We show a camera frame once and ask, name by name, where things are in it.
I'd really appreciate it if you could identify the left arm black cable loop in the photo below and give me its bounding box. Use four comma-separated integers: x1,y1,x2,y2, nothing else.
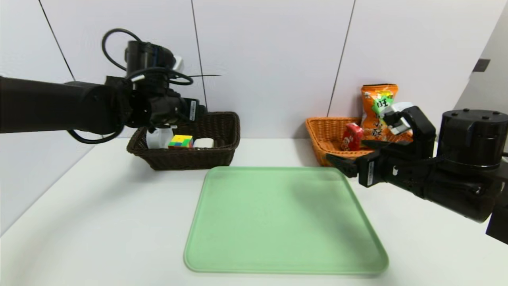
67,125,125,144

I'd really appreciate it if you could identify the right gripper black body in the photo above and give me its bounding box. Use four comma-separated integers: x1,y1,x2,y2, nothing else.
356,145,429,199

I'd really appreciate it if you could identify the left camera black cable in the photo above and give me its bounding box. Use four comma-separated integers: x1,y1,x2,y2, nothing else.
102,28,141,72

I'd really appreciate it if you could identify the white tape roll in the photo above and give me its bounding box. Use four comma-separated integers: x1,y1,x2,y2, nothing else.
146,127,175,150

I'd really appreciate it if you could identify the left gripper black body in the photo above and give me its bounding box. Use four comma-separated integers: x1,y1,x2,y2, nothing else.
171,97,200,122

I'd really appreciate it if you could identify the orange snack bag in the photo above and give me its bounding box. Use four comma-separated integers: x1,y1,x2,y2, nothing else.
361,84,398,141

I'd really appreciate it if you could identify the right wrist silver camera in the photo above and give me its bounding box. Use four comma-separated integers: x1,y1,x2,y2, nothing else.
380,102,414,135

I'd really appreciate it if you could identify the orange wicker basket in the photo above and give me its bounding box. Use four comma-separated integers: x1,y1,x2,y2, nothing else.
305,117,415,167

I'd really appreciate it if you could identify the green plastic tray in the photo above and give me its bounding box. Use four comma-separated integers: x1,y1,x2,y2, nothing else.
184,166,389,275

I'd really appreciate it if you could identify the dark brown wicker basket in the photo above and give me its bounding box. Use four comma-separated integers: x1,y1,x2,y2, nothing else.
127,112,241,171

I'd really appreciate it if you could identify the small red snack pack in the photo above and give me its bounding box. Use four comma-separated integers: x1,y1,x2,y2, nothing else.
341,123,364,152

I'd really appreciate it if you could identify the right camera black mount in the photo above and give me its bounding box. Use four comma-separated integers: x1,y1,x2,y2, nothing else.
383,106,436,159

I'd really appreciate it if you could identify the multicoloured puzzle cube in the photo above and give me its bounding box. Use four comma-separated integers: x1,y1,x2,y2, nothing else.
168,135,194,149

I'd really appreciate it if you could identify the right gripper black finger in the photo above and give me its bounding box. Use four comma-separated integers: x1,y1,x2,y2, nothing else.
325,154,358,178
361,139,392,149

